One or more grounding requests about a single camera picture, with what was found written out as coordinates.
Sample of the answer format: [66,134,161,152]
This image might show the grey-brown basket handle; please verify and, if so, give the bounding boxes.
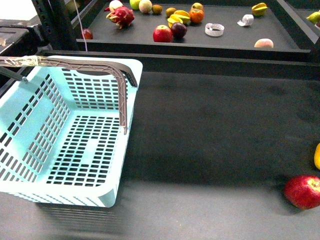
[0,55,138,135]

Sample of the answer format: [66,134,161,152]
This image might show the light blue plastic basket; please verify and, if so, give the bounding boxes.
[0,56,143,208]

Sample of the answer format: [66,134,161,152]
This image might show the yellow mango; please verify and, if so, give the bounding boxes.
[313,143,320,170]

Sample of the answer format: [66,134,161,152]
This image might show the red apple on tray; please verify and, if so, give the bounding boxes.
[152,24,173,43]

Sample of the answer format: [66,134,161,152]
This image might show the dark purple plum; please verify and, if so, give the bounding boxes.
[171,22,188,39]

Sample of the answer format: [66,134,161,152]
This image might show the yellow star fruit cluster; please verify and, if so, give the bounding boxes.
[167,10,191,28]

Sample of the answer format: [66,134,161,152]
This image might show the brown kiwi right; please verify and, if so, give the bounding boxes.
[165,7,177,18]

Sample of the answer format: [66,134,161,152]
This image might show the brown kiwi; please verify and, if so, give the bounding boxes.
[165,7,177,18]
[151,4,163,15]

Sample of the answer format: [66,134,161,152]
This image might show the orange persimmon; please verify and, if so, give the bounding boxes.
[189,9,205,24]

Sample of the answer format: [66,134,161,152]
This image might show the pink dragon fruit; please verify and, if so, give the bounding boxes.
[106,6,135,29]

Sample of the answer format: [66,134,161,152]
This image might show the brown kiwi left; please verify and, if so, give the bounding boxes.
[151,4,163,15]

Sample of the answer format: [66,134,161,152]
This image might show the small dark red fruit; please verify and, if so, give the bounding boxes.
[82,28,93,40]

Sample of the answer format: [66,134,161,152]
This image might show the black fruit display tray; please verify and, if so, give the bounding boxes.
[78,0,315,62]

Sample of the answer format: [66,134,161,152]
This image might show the beige round melon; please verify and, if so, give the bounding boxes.
[138,0,153,14]

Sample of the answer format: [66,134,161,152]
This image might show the green apple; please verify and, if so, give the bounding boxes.
[129,0,141,11]

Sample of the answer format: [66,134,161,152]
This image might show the white round fruit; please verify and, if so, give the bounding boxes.
[108,0,124,12]

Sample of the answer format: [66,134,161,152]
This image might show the peach at tray front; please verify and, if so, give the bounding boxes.
[254,38,274,48]

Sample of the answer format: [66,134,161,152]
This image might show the crumpled white tape piece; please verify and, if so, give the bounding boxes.
[237,14,254,27]

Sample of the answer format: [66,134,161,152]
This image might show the yellow star fruit right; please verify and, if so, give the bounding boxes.
[251,2,268,17]

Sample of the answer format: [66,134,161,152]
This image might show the red apple on table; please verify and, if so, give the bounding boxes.
[283,175,320,210]

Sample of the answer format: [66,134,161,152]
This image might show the glass-top freezer chest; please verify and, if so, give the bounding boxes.
[0,16,48,56]

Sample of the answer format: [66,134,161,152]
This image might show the green pear right tray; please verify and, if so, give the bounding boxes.
[306,11,320,25]

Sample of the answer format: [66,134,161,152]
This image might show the white tape ring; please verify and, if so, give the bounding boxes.
[204,22,225,38]

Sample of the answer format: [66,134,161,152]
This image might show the white hanging cord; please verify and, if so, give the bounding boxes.
[74,0,88,52]

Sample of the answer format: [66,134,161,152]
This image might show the black metal shelf post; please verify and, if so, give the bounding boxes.
[31,0,79,51]

